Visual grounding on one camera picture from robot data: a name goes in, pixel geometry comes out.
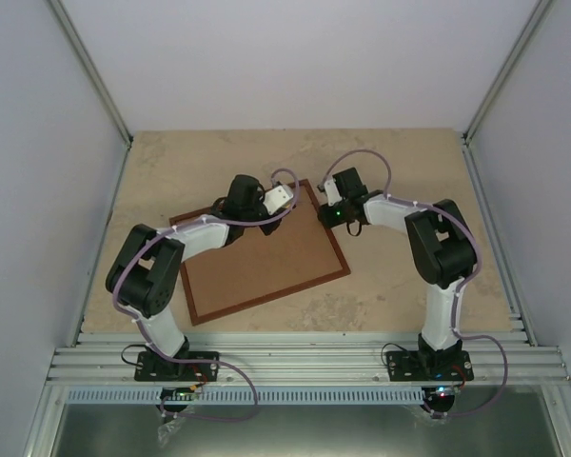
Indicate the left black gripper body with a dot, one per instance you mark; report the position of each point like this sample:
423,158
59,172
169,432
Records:
268,228

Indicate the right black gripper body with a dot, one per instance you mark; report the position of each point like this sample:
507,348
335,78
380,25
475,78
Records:
336,220

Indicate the brown wooden picture frame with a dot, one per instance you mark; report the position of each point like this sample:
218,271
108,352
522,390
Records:
342,271

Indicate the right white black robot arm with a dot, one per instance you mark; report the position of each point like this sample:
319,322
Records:
444,254

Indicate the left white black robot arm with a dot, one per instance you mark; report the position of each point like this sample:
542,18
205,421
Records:
143,277

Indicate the brown fibreboard backing panel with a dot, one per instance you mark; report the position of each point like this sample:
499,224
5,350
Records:
266,266

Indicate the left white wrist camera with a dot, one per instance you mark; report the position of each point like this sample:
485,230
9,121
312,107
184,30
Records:
277,198

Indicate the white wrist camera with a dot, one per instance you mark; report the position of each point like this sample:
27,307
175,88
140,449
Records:
331,192
277,198

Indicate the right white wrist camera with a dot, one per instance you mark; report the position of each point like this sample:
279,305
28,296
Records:
331,192

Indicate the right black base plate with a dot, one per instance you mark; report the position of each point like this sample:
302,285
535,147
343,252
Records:
427,364

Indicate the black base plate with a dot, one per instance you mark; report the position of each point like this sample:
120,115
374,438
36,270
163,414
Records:
427,364
150,367

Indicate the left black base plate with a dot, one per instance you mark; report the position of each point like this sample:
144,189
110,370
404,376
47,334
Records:
150,367

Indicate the right aluminium corner post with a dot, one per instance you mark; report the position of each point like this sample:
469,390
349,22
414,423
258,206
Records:
530,28

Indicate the aluminium corner post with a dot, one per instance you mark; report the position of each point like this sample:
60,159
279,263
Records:
530,28
80,51

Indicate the grey slotted cable duct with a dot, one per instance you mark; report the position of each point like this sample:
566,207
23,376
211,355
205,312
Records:
244,396

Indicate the left aluminium corner post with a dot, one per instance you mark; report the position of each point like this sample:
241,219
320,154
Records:
80,51

